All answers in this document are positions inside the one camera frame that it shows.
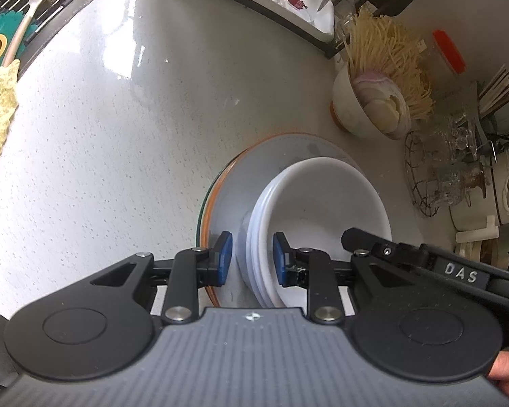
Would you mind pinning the white bowl with orange base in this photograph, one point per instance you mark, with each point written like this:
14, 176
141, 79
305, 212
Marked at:
352, 106

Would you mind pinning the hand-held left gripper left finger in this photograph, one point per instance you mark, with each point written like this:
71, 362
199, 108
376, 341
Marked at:
225, 258

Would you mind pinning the teal sunflower sink mat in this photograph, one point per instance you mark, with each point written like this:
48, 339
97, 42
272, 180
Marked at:
0, 46

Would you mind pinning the enoki mushroom bundle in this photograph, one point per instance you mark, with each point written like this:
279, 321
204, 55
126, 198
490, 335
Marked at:
386, 51

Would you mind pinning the pale blue plastic bowl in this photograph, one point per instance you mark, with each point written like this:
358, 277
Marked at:
249, 246
256, 237

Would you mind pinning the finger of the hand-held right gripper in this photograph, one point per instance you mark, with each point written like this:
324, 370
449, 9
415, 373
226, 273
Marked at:
364, 241

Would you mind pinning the black roll-up drain rack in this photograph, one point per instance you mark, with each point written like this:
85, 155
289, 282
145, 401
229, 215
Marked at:
63, 4

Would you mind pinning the black dish rack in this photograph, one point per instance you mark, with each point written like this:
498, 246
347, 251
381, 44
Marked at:
246, 4

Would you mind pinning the white plastic spoon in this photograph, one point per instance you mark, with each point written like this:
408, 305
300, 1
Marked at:
34, 0

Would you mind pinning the garlic bulb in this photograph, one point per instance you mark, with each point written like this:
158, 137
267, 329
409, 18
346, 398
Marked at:
381, 106

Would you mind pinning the red-lid plastic jar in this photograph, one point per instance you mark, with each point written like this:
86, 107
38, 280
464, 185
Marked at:
447, 48

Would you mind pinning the bundle of chopsticks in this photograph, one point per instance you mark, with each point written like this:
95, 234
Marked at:
498, 89

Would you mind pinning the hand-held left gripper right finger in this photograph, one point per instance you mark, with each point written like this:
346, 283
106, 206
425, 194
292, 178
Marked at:
280, 263

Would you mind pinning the white leaf-print plate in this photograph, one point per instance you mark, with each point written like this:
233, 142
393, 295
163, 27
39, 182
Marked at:
211, 210
246, 178

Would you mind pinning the white electric kettle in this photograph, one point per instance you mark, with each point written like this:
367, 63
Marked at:
477, 233

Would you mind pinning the cut glass goblet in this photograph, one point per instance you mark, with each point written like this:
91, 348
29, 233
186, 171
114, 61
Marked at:
449, 131
449, 182

